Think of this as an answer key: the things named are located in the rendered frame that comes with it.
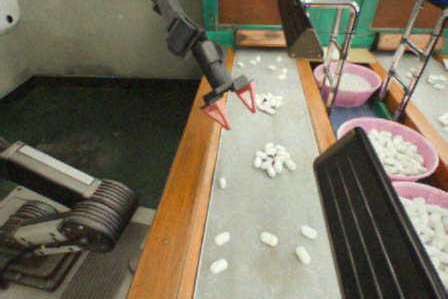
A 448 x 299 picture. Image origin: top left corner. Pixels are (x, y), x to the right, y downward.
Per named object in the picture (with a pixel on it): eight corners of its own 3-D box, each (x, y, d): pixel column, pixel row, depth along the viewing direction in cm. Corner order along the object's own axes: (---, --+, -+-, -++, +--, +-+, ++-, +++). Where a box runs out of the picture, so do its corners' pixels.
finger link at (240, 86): (234, 124, 70) (216, 91, 69) (251, 112, 74) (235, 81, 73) (250, 118, 65) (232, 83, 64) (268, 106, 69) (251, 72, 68)
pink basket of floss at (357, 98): (350, 119, 107) (357, 98, 101) (297, 92, 124) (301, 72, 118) (386, 97, 120) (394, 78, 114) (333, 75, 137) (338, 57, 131)
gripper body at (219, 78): (204, 103, 66) (189, 76, 65) (233, 88, 72) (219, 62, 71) (219, 96, 61) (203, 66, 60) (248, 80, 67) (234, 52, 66)
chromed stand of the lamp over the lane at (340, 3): (277, 129, 102) (295, 0, 75) (274, 100, 118) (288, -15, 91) (329, 132, 101) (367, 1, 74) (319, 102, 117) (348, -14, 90)
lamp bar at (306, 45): (288, 59, 64) (292, 27, 60) (275, -3, 113) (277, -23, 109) (323, 60, 63) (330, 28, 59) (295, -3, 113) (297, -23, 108)
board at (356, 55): (302, 61, 129) (302, 58, 128) (298, 48, 141) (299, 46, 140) (375, 63, 127) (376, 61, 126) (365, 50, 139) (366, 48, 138)
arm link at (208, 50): (186, 47, 63) (206, 34, 61) (196, 48, 69) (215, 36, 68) (200, 74, 64) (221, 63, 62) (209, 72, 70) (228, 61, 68)
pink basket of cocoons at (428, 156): (366, 210, 74) (378, 187, 68) (314, 147, 94) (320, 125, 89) (446, 189, 80) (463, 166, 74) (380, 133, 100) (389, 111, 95)
